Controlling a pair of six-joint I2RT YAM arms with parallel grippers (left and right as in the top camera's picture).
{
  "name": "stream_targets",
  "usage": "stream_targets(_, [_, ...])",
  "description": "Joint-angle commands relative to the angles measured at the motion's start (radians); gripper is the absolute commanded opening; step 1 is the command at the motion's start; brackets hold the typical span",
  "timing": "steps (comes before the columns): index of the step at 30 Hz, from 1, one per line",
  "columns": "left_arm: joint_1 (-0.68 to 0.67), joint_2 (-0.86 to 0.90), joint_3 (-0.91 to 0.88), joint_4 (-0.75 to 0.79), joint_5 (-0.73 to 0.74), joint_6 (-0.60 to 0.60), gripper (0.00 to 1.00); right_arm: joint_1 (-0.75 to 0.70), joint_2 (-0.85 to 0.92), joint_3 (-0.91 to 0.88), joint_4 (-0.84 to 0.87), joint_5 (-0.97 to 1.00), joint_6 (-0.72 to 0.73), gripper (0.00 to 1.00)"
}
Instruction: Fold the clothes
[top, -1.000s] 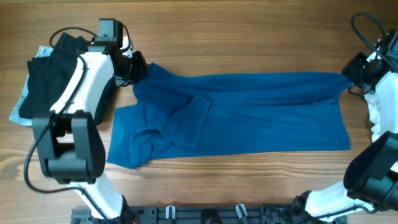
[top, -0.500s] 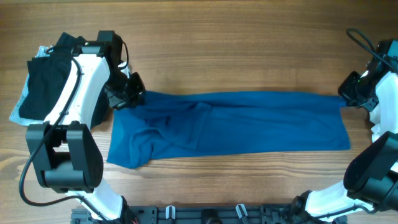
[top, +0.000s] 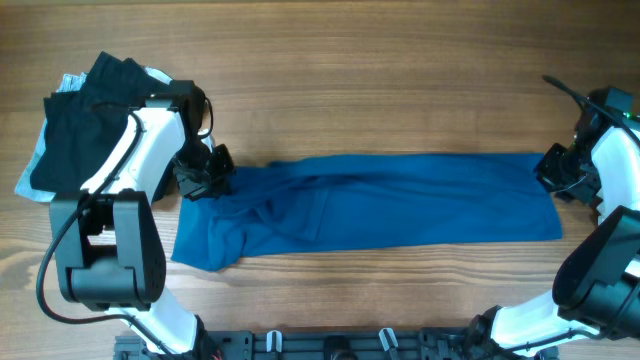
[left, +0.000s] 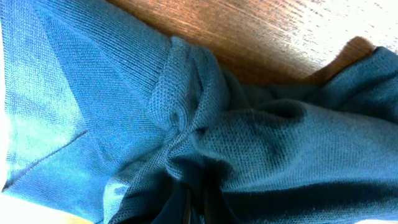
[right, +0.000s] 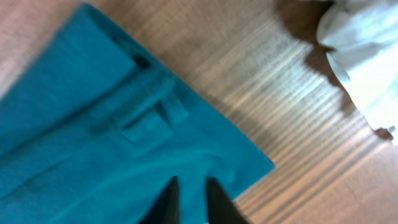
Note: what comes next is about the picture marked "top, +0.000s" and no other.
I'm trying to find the blue polo shirt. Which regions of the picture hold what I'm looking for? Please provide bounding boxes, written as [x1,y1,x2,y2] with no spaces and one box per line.
[172,153,563,271]

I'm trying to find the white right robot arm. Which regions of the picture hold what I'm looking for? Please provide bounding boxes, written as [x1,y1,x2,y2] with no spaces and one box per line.
[464,128,639,359]

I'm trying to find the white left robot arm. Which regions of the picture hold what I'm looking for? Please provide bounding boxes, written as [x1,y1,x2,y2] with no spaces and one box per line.
[36,80,235,359]

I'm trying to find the black folded shorts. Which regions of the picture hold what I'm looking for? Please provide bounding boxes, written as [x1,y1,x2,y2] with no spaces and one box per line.
[29,51,191,201]

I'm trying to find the light grey folded garment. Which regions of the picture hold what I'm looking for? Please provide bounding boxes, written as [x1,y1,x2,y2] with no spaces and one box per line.
[15,63,171,202]

